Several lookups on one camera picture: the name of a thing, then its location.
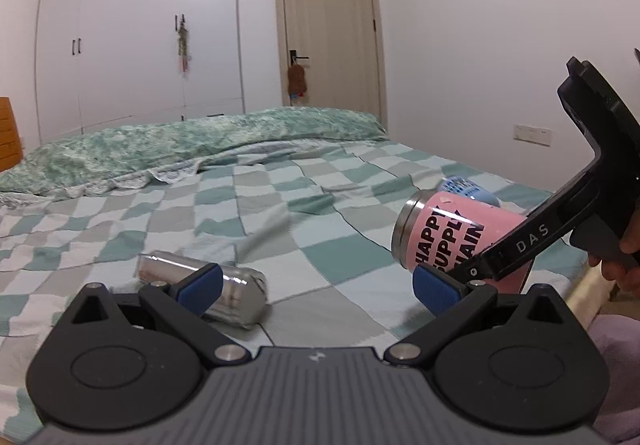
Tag pink tumbler cup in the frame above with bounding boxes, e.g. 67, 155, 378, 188
392, 190, 524, 273

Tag stainless steel cup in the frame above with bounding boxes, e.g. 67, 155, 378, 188
134, 251, 268, 329

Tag blue cartoon tumbler cup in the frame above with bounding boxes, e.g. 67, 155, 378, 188
437, 176, 500, 208

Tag person's right hand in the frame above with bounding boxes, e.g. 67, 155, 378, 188
588, 215, 640, 298

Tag lilac clothing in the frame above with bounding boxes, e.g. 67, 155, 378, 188
588, 315, 640, 444

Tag green floral quilt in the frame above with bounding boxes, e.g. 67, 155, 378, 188
1, 107, 387, 208

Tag green white checkered blanket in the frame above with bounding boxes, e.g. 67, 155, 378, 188
0, 138, 589, 443

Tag orange wooden headboard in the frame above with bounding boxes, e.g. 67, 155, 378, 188
0, 97, 23, 172

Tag hanging green sachet ornament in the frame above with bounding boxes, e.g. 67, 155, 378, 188
178, 19, 190, 73

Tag white wardrobe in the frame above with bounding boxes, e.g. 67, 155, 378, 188
35, 0, 244, 142

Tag beige wooden door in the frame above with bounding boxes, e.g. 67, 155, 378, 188
276, 0, 387, 124

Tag white wall socket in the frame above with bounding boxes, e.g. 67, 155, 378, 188
513, 124, 552, 147

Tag black door handle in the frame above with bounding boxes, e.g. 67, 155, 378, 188
288, 49, 309, 67

